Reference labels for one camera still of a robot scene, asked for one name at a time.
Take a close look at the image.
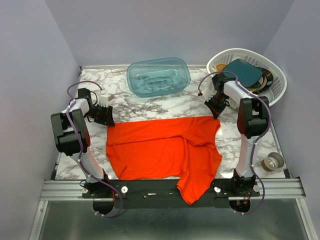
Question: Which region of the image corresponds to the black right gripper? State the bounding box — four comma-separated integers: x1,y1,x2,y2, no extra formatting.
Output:
204,93,228,119

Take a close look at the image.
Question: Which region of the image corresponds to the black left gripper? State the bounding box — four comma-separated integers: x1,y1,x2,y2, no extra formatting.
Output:
84,103,116,127

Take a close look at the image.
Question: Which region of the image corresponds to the orange t shirt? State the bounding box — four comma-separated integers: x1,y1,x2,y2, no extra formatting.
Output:
106,116,222,205

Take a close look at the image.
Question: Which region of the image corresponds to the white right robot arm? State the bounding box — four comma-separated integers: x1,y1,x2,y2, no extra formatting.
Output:
202,71,272,178

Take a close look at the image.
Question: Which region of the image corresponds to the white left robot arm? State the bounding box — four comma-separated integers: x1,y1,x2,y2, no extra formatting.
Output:
50,88,115,198

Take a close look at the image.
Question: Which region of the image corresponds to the beige tape roll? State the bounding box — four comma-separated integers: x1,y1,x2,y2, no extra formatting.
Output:
261,152,285,172

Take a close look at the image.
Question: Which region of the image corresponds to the tan wooden plate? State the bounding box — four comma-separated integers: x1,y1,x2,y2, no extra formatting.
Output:
215,63,227,73

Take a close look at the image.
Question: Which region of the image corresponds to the teal square plate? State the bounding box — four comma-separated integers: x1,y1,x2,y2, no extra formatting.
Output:
223,58,263,88

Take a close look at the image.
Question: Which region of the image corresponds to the dark round plate stack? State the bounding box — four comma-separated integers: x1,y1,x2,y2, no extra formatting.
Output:
247,67,274,94

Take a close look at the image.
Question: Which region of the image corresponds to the white plastic laundry basket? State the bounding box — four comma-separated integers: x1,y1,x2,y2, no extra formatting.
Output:
206,48,288,106

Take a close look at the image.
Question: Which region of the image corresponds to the clear blue plastic tub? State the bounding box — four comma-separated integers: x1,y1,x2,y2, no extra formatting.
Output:
126,57,191,98

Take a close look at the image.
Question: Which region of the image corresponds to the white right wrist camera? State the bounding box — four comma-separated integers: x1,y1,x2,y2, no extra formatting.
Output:
197,79,217,102

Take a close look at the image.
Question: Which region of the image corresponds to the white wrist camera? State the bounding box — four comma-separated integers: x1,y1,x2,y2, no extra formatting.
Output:
98,94,115,108
197,79,217,102

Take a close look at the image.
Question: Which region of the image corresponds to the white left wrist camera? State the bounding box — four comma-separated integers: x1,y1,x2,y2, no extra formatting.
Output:
98,94,115,108

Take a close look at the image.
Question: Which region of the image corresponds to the aluminium extrusion rail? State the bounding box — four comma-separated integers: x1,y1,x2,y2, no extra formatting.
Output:
40,178,306,201

